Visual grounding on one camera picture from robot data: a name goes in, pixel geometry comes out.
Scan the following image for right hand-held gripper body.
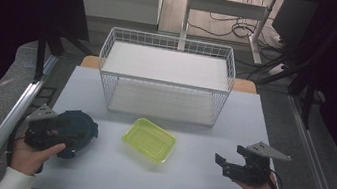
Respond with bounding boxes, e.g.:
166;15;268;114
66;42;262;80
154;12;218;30
220;136;294;189

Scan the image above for black metal stand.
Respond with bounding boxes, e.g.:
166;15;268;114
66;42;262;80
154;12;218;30
31;14;98;92
250;0;337;135

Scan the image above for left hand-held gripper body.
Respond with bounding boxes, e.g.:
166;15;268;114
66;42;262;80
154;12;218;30
20;101;70;155

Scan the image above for white wire basket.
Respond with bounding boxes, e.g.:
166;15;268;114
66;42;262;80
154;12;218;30
90;24;242;131

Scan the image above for yellow-green plastic tray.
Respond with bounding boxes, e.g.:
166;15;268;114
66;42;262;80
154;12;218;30
119;114;180;167

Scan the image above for black floor cables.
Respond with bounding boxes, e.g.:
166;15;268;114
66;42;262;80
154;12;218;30
185;0;293;49

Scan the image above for person's left hand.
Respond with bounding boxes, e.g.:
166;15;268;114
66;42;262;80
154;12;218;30
7;135;67;182

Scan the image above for wooden table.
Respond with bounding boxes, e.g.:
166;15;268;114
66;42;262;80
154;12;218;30
78;53;260;96

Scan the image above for white metal desk frame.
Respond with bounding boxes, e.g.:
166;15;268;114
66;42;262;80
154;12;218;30
177;0;278;67

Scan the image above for dark blue round lidded container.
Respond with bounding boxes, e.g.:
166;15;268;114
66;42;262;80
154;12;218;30
51;107;102;164

